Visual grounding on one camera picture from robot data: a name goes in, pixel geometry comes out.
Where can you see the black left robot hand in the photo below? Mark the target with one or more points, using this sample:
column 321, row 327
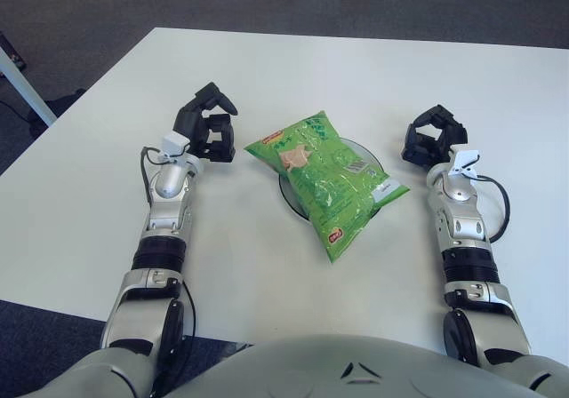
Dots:
column 191, row 122

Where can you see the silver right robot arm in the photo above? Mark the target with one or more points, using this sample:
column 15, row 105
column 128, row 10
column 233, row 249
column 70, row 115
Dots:
column 489, row 322

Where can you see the grey robot torso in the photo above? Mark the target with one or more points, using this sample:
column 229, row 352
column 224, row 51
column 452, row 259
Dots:
column 355, row 371

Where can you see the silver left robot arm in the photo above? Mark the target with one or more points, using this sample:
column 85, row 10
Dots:
column 146, row 300

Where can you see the green snack bag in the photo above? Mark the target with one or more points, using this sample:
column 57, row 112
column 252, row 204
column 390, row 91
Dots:
column 329, row 185

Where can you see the white table leg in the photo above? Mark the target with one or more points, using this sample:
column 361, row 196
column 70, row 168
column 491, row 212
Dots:
column 26, row 87

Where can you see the dark object on floor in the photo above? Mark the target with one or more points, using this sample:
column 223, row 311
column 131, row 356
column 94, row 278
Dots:
column 11, row 51

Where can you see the white plate with black rim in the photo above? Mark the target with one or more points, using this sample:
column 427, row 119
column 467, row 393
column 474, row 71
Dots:
column 289, row 196

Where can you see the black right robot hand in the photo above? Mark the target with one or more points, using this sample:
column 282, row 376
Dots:
column 415, row 151

